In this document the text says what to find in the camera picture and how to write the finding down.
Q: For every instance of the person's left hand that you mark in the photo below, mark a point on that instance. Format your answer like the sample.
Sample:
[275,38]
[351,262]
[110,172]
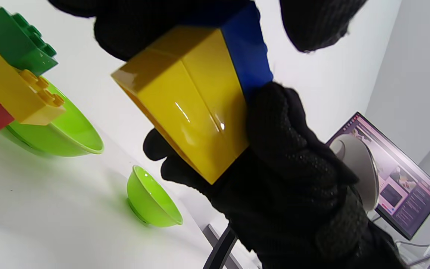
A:
[293,186]

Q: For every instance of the person's right hand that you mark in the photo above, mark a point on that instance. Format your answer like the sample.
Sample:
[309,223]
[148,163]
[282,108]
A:
[136,22]

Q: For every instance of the long yellow toy brick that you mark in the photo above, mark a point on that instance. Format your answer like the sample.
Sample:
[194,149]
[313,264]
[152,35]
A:
[211,82]
[2,86]
[162,119]

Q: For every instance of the long blue toy brick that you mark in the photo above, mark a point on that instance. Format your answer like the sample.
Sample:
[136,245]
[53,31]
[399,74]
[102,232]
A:
[248,56]

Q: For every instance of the small green toy brick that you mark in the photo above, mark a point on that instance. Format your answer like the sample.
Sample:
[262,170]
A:
[9,37]

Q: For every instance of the dark grey handheld controller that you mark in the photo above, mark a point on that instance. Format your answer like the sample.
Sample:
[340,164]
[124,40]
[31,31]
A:
[360,168]

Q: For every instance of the black computer monitor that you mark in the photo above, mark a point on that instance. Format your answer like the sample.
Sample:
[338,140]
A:
[405,186]

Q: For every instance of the lime green plastic bowl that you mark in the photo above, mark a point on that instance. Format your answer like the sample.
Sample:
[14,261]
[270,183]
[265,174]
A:
[151,201]
[73,138]

